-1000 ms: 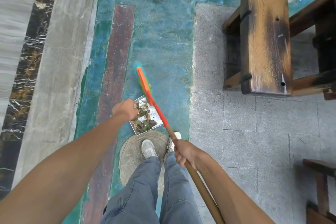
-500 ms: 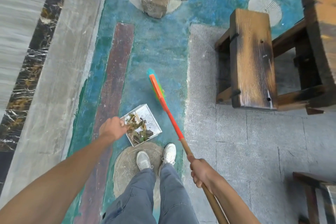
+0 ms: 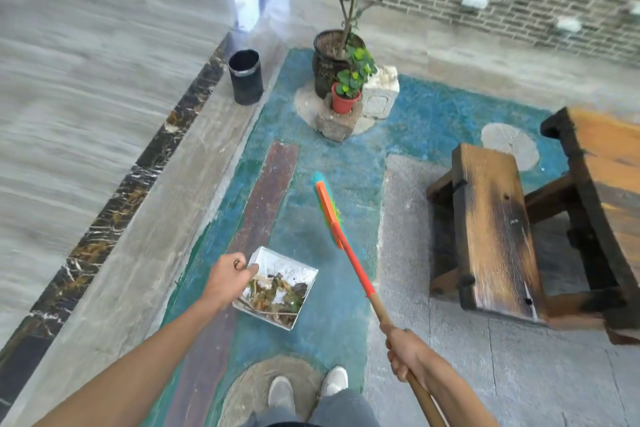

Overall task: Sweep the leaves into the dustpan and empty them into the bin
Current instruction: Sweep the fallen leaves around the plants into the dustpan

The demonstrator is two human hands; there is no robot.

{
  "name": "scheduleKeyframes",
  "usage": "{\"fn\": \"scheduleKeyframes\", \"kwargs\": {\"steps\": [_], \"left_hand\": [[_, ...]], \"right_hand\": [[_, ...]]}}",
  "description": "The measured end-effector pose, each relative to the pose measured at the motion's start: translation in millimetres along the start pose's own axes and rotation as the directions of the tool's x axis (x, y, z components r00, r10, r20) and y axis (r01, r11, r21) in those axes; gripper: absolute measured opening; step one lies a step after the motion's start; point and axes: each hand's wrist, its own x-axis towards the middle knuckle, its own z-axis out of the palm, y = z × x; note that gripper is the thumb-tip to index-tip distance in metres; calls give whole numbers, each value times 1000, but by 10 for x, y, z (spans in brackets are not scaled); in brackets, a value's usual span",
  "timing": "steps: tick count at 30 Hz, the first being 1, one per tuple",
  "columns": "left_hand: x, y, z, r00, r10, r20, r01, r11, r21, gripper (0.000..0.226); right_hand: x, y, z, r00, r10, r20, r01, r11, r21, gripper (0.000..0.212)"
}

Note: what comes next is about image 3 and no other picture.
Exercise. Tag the person's right leg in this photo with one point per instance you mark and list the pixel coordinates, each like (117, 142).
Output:
(345, 409)

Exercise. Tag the person's left hand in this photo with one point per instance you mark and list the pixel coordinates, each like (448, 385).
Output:
(227, 279)

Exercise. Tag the person's white shoe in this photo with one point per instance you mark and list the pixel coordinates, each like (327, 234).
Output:
(334, 380)
(281, 391)

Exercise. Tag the round carved stone disc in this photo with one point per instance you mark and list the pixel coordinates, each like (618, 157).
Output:
(515, 146)

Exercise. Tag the person's left white shoe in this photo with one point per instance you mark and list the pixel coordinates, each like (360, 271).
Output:
(281, 391)

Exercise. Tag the person's left forearm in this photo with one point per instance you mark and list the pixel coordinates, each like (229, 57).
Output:
(135, 371)

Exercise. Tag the small red flower pot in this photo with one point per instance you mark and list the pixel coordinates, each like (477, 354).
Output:
(345, 105)

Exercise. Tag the pale round stone slab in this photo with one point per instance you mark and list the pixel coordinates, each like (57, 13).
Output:
(250, 386)
(305, 101)

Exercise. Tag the brown stone block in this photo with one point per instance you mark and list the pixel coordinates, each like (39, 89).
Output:
(337, 126)

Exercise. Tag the small plant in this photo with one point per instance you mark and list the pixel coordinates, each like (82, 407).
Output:
(362, 64)

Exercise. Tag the large rustic wooden table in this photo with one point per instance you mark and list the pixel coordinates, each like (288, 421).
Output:
(610, 166)

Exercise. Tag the pile of dry leaves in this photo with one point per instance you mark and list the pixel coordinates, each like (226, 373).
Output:
(275, 299)

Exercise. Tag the dark burnt wooden stool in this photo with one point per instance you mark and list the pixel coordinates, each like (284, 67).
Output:
(490, 221)

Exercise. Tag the person's right forearm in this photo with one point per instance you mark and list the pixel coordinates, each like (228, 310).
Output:
(460, 396)

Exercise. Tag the person's right white shoe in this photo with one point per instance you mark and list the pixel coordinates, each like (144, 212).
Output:
(334, 380)

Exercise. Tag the person's left leg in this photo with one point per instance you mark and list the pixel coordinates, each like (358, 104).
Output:
(275, 416)

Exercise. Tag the white carved stone block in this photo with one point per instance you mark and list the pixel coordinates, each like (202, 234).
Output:
(382, 96)

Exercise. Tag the person's right hand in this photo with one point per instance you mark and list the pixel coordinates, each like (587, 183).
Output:
(407, 354)

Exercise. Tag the person's leg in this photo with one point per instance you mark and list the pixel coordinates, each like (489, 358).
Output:
(345, 409)
(275, 416)

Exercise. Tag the square metal dustpan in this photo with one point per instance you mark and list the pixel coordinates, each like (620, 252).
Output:
(295, 266)

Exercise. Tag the black waste bin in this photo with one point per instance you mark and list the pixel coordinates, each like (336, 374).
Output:
(246, 84)

